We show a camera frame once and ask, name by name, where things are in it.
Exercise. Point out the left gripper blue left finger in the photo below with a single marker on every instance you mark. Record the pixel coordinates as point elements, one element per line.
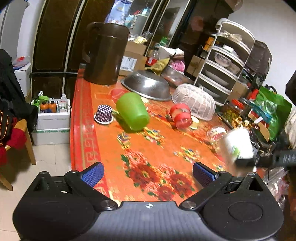
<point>82,184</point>

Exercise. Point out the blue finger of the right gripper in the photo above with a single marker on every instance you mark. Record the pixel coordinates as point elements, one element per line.
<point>278,159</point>

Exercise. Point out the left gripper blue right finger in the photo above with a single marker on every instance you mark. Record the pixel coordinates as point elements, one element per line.
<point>212,183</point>

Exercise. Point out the white floral paper cup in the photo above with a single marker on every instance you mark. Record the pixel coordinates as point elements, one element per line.
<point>235,144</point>

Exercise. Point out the green plastic cup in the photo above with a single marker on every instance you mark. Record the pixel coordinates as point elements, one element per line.
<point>132,110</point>

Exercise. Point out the clear jar with patterned tape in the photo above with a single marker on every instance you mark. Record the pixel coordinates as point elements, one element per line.
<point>214,134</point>

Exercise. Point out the green shopping bag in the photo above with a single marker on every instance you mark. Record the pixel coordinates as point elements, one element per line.
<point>276,106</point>

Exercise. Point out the red floral tablecloth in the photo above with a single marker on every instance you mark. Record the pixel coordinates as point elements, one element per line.
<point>154,164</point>

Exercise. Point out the yellow cupcake liner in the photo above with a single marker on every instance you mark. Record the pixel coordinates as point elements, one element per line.
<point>195,123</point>

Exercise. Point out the purple polka dot cupcake liner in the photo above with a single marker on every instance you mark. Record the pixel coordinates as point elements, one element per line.
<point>104,114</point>

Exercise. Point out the white foam box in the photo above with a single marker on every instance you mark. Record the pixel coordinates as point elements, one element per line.
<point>53,122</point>

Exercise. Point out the red banded glass jar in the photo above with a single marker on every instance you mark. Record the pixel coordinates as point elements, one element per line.
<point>181,116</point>

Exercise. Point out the white mesh food cover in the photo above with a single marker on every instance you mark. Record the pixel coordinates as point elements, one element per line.
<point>200,103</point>

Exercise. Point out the wooden chair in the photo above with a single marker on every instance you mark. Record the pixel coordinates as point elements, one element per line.
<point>16,136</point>

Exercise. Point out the red polka dot cupcake liner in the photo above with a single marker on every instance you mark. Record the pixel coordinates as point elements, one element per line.
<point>117,93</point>

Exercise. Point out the white tiered dish rack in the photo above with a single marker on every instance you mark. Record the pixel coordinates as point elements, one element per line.
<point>225,60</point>

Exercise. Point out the steel colander bowl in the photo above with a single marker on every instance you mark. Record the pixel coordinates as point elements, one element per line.
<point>148,85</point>

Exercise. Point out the cardboard box with label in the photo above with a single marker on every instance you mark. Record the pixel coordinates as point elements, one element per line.
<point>133,59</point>

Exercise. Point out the dark brown plastic pitcher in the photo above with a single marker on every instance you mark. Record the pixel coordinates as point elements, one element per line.
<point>103,50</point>

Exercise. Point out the dark wooden glass cabinet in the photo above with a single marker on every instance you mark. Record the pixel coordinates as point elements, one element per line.
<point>57,53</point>

